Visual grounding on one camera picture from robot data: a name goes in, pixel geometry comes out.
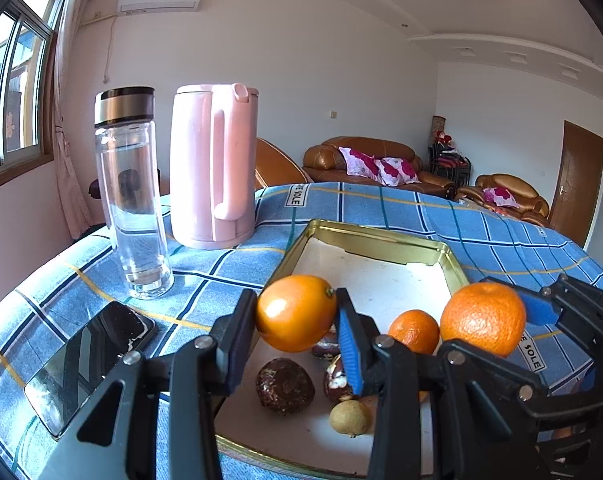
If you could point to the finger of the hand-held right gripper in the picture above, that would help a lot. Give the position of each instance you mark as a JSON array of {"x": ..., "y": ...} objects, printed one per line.
[
  {"x": 521, "y": 385},
  {"x": 541, "y": 307}
]

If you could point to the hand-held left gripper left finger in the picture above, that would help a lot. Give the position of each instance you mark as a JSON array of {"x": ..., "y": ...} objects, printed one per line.
[{"x": 239, "y": 345}]

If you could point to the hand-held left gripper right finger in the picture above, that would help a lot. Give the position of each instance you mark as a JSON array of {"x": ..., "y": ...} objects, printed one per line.
[{"x": 350, "y": 350}]

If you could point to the large bumpy orange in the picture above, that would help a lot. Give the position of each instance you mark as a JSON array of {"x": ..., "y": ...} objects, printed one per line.
[{"x": 483, "y": 317}]

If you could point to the small smooth orange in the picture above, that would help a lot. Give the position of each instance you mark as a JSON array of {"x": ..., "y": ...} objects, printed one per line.
[{"x": 294, "y": 312}]

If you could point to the smooth glossy orange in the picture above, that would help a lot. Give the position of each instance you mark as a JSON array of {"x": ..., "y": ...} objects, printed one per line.
[{"x": 414, "y": 331}]

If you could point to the large yellow longan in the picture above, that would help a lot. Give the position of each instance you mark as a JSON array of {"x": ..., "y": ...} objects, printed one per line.
[{"x": 350, "y": 417}]

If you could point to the gold metal tin tray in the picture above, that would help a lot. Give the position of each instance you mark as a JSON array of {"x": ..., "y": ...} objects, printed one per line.
[{"x": 381, "y": 280}]

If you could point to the white pillow with magenta flowers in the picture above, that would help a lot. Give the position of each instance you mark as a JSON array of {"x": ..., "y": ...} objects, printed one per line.
[
  {"x": 501, "y": 197},
  {"x": 359, "y": 162},
  {"x": 399, "y": 171}
]

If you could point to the brown wooden door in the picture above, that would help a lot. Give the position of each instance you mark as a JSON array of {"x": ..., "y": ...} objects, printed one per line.
[{"x": 576, "y": 185}]

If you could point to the blue plaid tablecloth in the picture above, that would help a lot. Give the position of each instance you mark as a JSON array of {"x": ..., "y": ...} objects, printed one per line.
[{"x": 381, "y": 205}]

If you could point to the black smartphone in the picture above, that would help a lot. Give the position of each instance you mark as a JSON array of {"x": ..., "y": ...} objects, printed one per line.
[{"x": 81, "y": 360}]

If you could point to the stacked dark chairs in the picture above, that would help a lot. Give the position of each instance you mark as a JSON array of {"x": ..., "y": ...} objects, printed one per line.
[{"x": 449, "y": 165}]

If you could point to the clear glass water bottle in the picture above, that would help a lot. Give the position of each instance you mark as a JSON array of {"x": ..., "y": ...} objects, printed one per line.
[{"x": 131, "y": 210}]

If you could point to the pink electric kettle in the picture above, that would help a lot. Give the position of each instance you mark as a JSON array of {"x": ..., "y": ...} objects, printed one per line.
[{"x": 191, "y": 170}]

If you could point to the brown leather armchair with stripe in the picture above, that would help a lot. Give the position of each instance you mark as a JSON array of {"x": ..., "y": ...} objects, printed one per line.
[{"x": 276, "y": 167}]

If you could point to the brown leather sofa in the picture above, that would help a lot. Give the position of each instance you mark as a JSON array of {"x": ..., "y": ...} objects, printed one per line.
[{"x": 321, "y": 157}]

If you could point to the tall brown floor vase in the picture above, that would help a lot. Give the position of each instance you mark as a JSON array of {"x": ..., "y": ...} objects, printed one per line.
[{"x": 437, "y": 127}]

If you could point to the dark chair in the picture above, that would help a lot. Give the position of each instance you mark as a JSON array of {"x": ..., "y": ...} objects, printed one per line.
[{"x": 97, "y": 189}]

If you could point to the pink curtain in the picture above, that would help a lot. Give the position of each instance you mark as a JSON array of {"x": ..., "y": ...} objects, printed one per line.
[{"x": 68, "y": 135}]

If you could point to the window with wooden frame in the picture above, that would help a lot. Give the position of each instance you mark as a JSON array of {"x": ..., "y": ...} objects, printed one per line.
[{"x": 11, "y": 85}]

